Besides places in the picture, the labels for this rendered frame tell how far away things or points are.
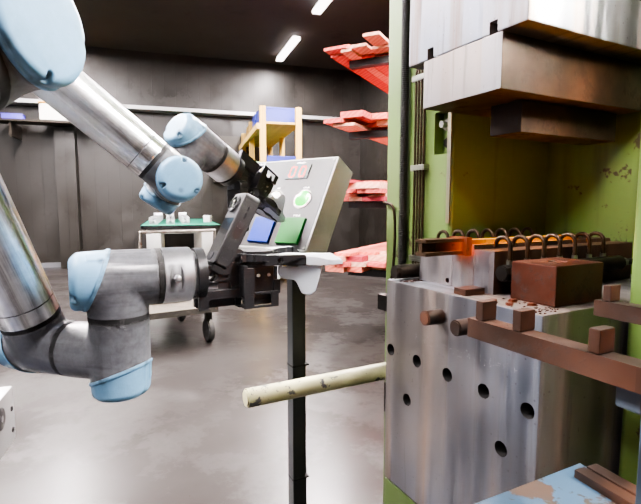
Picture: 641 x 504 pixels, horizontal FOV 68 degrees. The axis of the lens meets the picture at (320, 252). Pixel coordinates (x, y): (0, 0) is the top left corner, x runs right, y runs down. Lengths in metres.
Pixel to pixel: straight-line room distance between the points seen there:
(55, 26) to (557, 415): 0.80
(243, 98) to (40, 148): 3.59
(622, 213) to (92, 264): 1.12
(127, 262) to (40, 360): 0.18
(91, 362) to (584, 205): 1.14
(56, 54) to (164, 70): 8.94
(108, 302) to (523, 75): 0.76
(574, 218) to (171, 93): 8.48
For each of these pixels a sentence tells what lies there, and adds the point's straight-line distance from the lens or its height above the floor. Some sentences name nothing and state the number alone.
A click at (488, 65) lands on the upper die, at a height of 1.31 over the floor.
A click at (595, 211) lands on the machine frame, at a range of 1.34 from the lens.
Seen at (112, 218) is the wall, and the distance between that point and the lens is 9.19.
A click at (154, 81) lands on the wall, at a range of 9.40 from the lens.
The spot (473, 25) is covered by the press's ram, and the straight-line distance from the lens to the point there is 0.98.
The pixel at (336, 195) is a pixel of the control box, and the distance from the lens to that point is 1.25.
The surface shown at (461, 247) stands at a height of 0.99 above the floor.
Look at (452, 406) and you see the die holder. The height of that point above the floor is 0.71.
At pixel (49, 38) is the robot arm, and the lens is 0.52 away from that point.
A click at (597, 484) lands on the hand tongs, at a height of 0.72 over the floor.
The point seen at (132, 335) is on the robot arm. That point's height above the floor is 0.91.
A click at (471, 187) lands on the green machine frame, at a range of 1.21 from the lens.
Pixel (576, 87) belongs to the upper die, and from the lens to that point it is 1.06.
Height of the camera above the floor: 1.07
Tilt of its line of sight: 6 degrees down
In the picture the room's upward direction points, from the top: straight up
